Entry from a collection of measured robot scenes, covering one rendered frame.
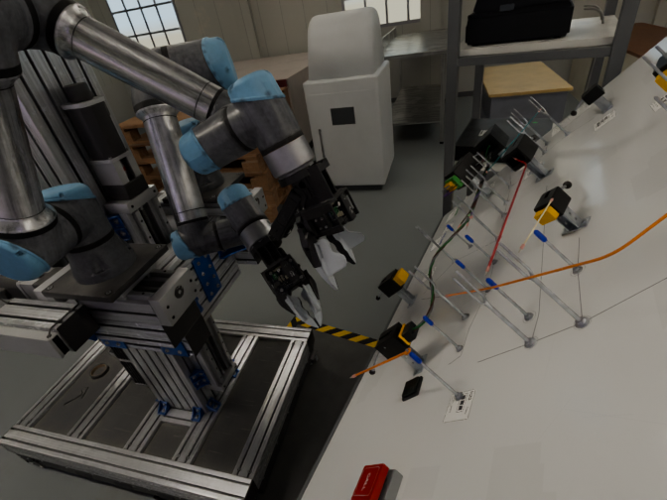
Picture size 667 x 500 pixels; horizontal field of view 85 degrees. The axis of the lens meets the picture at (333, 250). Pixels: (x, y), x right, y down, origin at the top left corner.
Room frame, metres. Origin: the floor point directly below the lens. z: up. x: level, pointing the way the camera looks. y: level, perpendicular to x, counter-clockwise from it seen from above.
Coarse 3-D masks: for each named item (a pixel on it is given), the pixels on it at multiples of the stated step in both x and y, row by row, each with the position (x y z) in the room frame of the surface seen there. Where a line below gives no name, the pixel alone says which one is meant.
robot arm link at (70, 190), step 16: (48, 192) 0.81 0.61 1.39; (64, 192) 0.80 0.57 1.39; (80, 192) 0.82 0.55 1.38; (64, 208) 0.77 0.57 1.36; (80, 208) 0.80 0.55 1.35; (96, 208) 0.84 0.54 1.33; (80, 224) 0.77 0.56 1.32; (96, 224) 0.81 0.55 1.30; (80, 240) 0.77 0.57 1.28; (96, 240) 0.80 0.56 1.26
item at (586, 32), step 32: (608, 0) 1.53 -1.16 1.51; (640, 0) 1.05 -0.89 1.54; (448, 32) 1.31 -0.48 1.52; (576, 32) 1.27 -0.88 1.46; (608, 32) 1.17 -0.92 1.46; (448, 64) 1.31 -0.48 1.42; (480, 64) 1.26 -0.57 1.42; (608, 64) 1.07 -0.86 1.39; (448, 96) 1.31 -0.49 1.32; (480, 96) 1.76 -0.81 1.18; (448, 128) 1.31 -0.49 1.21; (448, 160) 1.31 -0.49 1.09; (448, 192) 1.30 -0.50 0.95
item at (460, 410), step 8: (464, 392) 0.31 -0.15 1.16; (472, 392) 0.30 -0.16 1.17; (464, 400) 0.29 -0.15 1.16; (472, 400) 0.28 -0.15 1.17; (448, 408) 0.30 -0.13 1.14; (456, 408) 0.29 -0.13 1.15; (464, 408) 0.28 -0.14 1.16; (448, 416) 0.29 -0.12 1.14; (456, 416) 0.28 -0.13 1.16; (464, 416) 0.27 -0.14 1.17
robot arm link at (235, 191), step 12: (228, 192) 0.75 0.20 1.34; (240, 192) 0.75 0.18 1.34; (228, 204) 0.73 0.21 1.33; (240, 204) 0.72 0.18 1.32; (252, 204) 0.73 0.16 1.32; (228, 216) 0.72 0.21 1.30; (240, 216) 0.70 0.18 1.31; (252, 216) 0.70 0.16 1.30; (264, 216) 0.71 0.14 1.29; (240, 228) 0.69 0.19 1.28
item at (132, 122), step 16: (288, 96) 3.90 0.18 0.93; (128, 128) 3.40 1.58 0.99; (128, 144) 3.42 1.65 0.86; (144, 144) 3.40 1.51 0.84; (144, 160) 3.43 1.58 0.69; (240, 160) 3.51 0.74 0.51; (256, 160) 3.05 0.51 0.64; (144, 176) 3.47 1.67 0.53; (256, 176) 3.09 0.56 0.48; (272, 176) 3.39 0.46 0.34; (272, 192) 3.06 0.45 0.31; (288, 192) 3.45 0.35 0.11; (272, 208) 3.06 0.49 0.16
